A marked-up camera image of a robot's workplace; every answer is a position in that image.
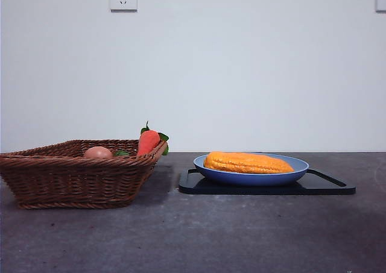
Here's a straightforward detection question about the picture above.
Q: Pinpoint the blue round plate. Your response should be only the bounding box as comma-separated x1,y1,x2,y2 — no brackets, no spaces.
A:
193,152,310,187

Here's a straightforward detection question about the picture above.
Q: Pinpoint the black rectangular tray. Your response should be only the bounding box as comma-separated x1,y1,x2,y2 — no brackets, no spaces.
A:
178,168,357,196

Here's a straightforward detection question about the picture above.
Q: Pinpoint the yellow corn cob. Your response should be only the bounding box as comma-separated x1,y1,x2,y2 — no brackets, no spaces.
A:
203,151,295,175

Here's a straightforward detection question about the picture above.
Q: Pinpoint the brown wicker basket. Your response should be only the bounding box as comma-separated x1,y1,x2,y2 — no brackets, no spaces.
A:
0,139,169,210

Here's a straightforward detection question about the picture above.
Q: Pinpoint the orange carrot with green leaves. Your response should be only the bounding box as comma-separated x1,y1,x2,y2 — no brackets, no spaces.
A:
137,121,170,157

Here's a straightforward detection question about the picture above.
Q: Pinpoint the brown egg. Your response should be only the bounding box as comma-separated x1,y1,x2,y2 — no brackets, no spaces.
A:
83,146,114,160

